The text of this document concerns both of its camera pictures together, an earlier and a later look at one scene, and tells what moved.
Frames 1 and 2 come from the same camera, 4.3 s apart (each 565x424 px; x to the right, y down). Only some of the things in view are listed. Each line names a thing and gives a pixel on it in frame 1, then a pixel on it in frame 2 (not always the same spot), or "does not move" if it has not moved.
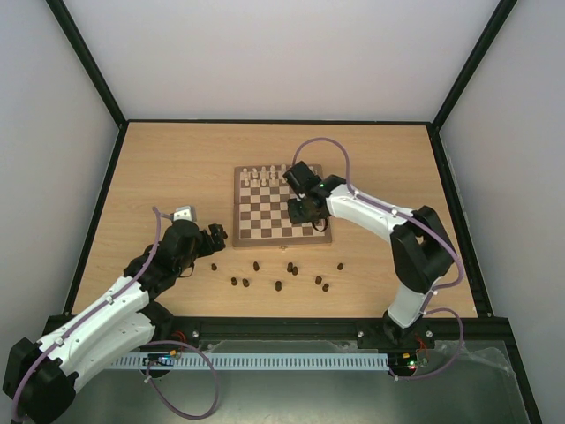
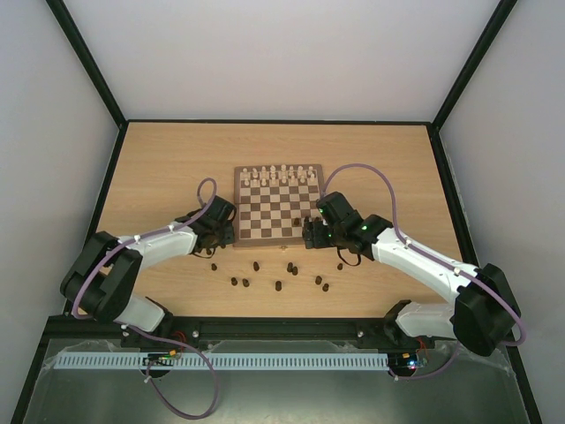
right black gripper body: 300,211 → 313,230
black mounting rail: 199,330 does not move
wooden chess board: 260,216 does not move
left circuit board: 161,359 does not move
